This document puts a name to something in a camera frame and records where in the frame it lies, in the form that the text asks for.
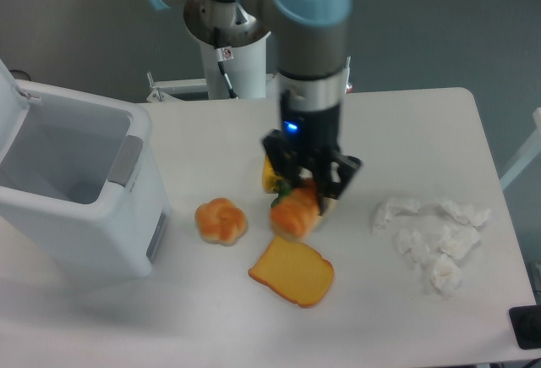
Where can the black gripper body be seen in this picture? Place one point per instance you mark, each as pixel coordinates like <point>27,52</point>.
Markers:
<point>309,140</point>

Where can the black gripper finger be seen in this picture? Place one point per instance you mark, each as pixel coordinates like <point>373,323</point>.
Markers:
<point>285,181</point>
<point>327,205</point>

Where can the orange knotted bread roll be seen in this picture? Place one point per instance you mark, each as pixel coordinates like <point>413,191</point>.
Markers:
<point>296,217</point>

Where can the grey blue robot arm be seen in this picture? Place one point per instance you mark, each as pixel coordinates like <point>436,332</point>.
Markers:
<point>311,38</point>

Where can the square toast bread slice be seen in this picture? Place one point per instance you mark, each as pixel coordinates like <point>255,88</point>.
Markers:
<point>295,271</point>

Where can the round knotted bread roll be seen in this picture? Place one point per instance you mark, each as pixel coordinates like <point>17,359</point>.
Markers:
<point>220,221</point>

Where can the white trash can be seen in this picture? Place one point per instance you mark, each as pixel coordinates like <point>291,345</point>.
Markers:
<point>80,180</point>

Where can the white trash can lid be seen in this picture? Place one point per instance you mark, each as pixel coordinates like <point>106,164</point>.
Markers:
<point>14,108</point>

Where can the yellow bell pepper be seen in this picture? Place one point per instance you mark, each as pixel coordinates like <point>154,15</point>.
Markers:
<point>271,182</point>

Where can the green bell pepper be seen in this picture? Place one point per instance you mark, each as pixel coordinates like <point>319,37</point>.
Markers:
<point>280,197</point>

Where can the crumpled white tissue middle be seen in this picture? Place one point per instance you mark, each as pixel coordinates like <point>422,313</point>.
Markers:
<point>456,241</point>

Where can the crumpled white tissue bottom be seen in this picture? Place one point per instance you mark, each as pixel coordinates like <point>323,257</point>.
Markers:
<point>446,276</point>

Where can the crumpled white tissue top right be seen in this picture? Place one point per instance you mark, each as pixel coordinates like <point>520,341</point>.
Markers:
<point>465,214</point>

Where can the black device at edge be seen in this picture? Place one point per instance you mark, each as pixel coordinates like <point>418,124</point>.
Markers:
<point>525,321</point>

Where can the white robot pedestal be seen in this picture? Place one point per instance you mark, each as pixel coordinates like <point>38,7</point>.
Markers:
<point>243,68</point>

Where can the white pedestal base frame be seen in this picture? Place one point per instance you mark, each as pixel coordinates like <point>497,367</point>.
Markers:
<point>188,90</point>

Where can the white frame at right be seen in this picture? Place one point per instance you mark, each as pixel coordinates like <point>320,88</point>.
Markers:
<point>525,154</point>

